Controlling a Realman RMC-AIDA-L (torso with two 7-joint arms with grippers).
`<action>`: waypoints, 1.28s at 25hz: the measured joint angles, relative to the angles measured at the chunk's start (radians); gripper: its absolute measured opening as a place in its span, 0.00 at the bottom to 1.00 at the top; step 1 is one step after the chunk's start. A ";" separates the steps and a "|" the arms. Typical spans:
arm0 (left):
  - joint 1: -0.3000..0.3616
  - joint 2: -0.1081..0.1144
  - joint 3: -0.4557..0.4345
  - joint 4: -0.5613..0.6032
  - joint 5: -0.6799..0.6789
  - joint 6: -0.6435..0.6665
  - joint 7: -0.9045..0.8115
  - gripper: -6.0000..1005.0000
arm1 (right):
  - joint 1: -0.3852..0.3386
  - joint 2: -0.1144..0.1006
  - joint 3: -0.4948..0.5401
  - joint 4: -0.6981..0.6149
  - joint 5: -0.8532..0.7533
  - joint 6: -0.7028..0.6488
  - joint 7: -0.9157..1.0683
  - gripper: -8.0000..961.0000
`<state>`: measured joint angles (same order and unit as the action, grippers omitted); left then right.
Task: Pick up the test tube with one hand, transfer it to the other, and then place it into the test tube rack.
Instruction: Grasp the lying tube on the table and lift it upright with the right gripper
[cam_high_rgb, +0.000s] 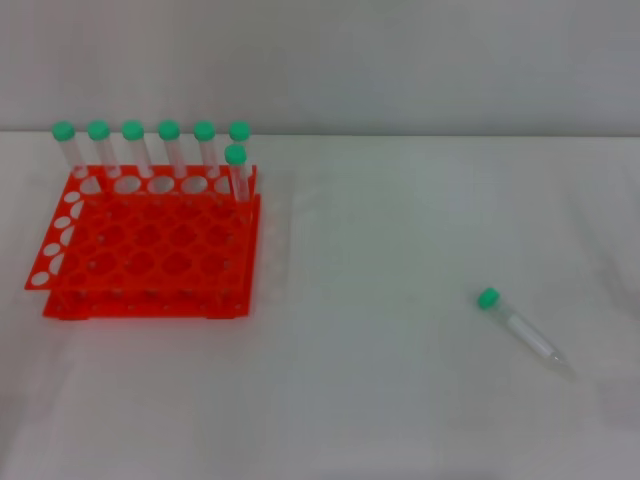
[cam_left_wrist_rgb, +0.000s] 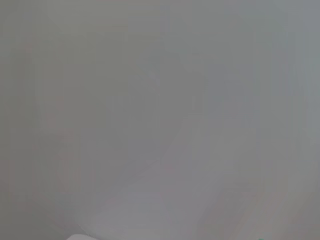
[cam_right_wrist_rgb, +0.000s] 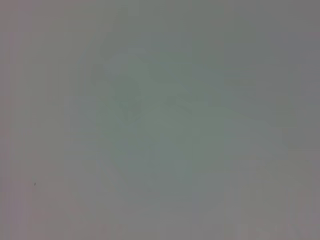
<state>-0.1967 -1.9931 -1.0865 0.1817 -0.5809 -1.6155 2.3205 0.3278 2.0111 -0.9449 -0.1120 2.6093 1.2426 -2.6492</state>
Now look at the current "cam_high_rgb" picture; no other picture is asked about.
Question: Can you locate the green capped clear test tube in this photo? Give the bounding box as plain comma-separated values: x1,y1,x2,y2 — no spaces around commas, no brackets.
228,120,252,151
121,119,154,179
193,120,224,179
476,286,576,379
157,118,189,179
86,119,122,179
51,119,89,179
223,143,254,221

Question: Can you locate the orange plastic test tube rack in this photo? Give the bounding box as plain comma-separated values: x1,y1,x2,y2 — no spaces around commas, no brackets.
23,163,263,321

